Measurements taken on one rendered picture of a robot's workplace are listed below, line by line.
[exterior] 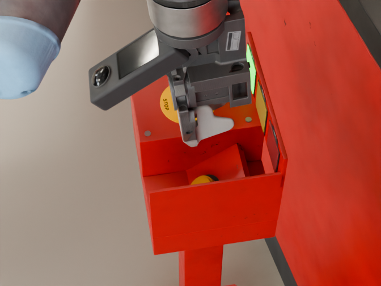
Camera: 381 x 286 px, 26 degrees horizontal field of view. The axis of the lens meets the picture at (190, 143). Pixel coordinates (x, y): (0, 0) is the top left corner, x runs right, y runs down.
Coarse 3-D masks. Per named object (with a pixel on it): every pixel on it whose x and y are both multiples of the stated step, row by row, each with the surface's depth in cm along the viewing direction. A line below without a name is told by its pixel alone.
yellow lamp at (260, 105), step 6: (258, 84) 101; (258, 90) 101; (258, 96) 102; (258, 102) 102; (264, 102) 99; (258, 108) 103; (264, 108) 99; (258, 114) 103; (264, 114) 99; (264, 120) 100; (264, 126) 101
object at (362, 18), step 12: (348, 0) 106; (360, 0) 103; (372, 0) 103; (348, 12) 107; (360, 12) 103; (372, 12) 102; (360, 24) 104; (372, 24) 101; (372, 36) 102; (372, 48) 103
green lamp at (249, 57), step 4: (248, 48) 104; (248, 52) 104; (248, 56) 104; (248, 60) 105; (252, 60) 103; (252, 64) 102; (252, 68) 103; (252, 72) 103; (252, 76) 103; (252, 80) 104; (252, 84) 104; (252, 88) 105; (252, 92) 105
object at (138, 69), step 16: (128, 48) 83; (144, 48) 82; (160, 48) 80; (176, 48) 79; (96, 64) 86; (112, 64) 84; (128, 64) 82; (144, 64) 81; (160, 64) 80; (176, 64) 80; (96, 80) 84; (112, 80) 83; (128, 80) 82; (144, 80) 82; (96, 96) 83; (112, 96) 83; (128, 96) 84
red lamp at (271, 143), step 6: (270, 126) 97; (270, 132) 97; (270, 138) 98; (270, 144) 98; (276, 144) 95; (270, 150) 98; (276, 150) 95; (270, 156) 99; (276, 156) 96; (276, 162) 96; (276, 168) 97
